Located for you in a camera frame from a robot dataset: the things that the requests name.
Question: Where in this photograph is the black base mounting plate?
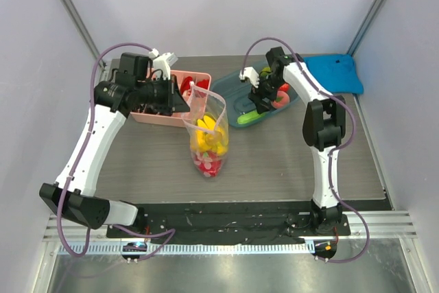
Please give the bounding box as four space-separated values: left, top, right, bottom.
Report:
106 202 351 239

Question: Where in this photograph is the white slotted cable duct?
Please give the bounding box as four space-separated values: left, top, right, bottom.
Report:
58 242 316 255

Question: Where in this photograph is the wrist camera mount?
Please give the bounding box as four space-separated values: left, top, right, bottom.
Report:
239 67 260 89
148 49 178 80

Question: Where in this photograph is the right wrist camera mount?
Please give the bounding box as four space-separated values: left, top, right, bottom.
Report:
239 67 260 89

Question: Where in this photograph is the pink peach toy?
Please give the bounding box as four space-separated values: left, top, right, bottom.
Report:
271 91 290 109

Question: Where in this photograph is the yellow banana bunch toy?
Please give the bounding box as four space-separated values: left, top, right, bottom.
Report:
196 115 228 156

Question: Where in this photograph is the teal plastic fruit tray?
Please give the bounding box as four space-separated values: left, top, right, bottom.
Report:
211 71 298 128

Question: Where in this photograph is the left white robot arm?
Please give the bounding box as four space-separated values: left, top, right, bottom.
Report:
39 50 189 237

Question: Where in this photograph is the clear pink zip top bag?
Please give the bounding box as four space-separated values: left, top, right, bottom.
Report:
181 83 229 178

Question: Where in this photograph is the red fabric item left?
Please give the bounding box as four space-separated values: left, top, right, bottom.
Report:
180 76 193 95

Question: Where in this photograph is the red strawberry toy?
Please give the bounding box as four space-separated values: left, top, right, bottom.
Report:
279 83 290 93

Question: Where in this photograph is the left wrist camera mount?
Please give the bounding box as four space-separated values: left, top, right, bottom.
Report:
148 49 178 80

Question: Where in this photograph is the green lime toy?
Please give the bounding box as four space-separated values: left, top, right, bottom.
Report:
259 67 271 78

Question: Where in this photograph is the yellow bell pepper toy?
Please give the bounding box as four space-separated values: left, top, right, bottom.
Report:
190 130 221 152

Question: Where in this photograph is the red fabric item right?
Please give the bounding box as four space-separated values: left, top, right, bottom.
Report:
195 79 210 90

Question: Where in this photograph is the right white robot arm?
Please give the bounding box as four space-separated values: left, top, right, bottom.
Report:
239 47 346 235

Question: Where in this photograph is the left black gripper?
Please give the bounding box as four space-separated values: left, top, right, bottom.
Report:
136 74 191 113

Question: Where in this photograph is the green cucumber toy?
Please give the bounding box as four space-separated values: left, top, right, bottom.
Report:
237 110 266 125

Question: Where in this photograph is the red fabric item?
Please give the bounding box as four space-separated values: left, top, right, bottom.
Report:
180 76 193 95
195 79 210 90

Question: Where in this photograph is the folded blue cloth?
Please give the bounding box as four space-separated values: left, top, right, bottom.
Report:
304 54 364 95

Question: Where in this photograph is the pink divided organizer box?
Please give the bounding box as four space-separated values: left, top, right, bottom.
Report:
131 70 212 128

